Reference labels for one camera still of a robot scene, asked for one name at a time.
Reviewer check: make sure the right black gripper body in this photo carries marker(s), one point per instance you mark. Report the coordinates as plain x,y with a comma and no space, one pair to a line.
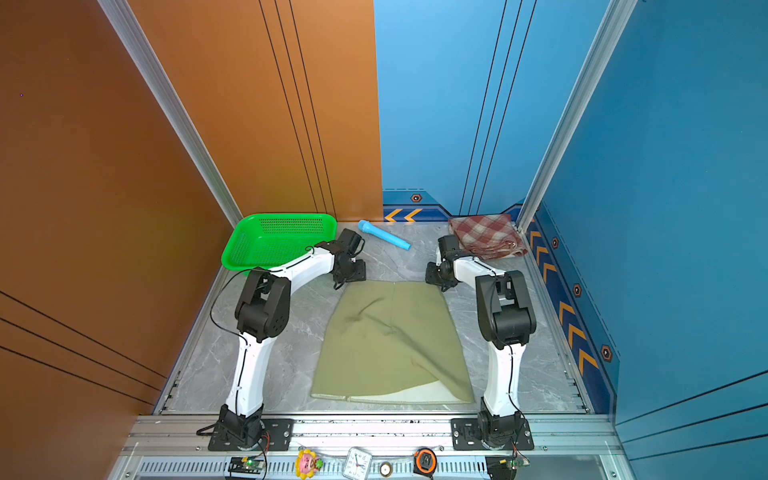
435,275

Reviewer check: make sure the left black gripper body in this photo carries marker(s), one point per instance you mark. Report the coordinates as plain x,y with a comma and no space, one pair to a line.
355,271

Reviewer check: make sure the red plaid skirt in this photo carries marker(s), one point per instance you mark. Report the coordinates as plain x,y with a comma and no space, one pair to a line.
488,237

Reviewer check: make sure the olive green skirt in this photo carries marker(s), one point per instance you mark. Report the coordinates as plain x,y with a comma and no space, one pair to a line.
392,343

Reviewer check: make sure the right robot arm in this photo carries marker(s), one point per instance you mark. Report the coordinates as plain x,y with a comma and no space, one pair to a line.
506,320

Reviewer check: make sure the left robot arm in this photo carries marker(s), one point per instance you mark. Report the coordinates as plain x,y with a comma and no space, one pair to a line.
262,313

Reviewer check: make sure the blue toy microphone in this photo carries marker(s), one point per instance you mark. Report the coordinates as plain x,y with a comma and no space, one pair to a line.
367,227

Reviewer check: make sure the green plastic basket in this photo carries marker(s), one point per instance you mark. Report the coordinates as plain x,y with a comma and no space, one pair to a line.
271,240

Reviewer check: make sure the orange black tape measure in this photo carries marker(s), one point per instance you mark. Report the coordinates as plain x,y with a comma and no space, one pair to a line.
425,462

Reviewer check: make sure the small white clock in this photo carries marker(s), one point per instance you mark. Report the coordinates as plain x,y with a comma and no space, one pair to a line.
357,464

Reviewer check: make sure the yellow pink flower toy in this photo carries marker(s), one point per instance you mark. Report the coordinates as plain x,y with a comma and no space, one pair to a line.
308,464

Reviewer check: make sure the right circuit board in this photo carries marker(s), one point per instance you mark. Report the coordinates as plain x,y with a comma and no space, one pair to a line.
505,467

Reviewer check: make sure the small round brass object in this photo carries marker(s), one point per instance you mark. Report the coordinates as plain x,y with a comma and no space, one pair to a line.
385,469

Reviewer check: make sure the green circuit board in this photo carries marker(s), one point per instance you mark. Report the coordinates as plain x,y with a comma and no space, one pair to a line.
247,467

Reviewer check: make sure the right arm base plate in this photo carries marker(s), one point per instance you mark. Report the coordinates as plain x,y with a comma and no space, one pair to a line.
469,434

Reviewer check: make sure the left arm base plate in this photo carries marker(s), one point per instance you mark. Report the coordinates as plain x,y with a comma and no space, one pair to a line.
270,435

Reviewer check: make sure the aluminium front rail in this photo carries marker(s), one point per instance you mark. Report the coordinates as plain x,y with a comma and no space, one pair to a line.
567,446

